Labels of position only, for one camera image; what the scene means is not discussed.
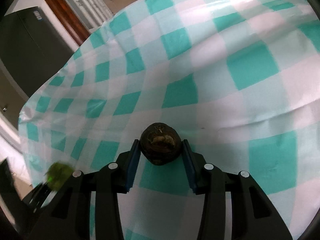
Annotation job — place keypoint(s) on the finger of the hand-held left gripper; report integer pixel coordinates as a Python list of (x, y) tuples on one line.
[(41, 196)]

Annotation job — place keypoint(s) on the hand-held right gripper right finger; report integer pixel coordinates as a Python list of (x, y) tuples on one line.
[(188, 165)]

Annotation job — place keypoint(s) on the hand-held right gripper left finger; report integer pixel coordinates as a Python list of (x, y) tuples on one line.
[(132, 163)]

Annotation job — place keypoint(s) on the small green round fruit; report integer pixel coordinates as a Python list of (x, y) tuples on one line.
[(59, 175)]

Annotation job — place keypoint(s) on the dark brown round fruit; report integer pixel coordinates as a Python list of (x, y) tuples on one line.
[(160, 147)]

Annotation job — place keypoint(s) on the teal white checked tablecloth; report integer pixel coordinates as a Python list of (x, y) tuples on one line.
[(205, 75)]

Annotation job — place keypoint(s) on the grey cabinet door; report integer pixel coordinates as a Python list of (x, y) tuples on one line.
[(10, 100)]

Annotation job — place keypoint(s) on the dark refrigerator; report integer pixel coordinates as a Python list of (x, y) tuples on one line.
[(30, 50)]

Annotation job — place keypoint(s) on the white panelled door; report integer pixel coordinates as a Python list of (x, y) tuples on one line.
[(85, 7)]

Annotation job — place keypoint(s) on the brown wooden door frame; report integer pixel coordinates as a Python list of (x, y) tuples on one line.
[(62, 12)]

